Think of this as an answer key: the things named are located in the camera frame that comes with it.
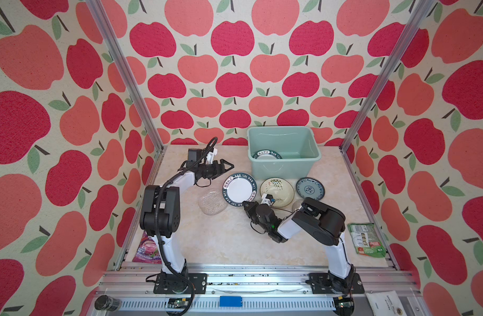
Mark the aluminium frame post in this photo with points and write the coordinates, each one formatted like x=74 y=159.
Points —
x=108 y=33
x=411 y=28

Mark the blue patterned small plate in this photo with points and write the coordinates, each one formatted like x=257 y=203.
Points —
x=308 y=187

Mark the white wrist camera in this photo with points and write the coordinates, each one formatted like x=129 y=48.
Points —
x=211 y=156
x=267 y=199

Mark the white paper sheet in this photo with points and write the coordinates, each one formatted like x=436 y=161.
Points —
x=386 y=304

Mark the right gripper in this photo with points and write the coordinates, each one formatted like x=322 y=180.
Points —
x=252 y=206

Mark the cream floral plate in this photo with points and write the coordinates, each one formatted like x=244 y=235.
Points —
x=281 y=190

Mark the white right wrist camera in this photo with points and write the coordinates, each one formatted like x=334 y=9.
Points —
x=267 y=199

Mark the right aluminium frame post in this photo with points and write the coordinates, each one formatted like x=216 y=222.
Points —
x=411 y=28

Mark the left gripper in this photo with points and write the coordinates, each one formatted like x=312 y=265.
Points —
x=216 y=173

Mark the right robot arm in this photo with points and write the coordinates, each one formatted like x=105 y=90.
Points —
x=323 y=222

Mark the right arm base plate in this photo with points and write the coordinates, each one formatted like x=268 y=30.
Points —
x=327 y=283

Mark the blue block on rail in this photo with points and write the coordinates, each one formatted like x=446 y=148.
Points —
x=230 y=301

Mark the grey glass plate right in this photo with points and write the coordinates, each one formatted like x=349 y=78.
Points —
x=297 y=205

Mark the left aluminium frame post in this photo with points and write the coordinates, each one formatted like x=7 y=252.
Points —
x=108 y=33

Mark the small green-rim plate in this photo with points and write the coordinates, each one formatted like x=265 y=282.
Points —
x=266 y=154
x=238 y=188

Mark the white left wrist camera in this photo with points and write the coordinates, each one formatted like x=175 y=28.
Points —
x=211 y=156

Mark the green snack bag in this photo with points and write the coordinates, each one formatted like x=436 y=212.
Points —
x=365 y=240

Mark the black cylinder lens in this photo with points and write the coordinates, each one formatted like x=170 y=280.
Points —
x=107 y=303

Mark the clear glass plate left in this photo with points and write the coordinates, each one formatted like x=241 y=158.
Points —
x=212 y=203

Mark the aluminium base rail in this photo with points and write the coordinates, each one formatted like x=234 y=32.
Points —
x=265 y=289

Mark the green plastic bin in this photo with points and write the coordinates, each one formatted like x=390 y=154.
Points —
x=296 y=145

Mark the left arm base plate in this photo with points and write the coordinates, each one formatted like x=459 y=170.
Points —
x=171 y=284

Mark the purple candy bag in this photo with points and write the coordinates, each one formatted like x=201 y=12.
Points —
x=148 y=251

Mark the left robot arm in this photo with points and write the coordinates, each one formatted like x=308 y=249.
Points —
x=161 y=211

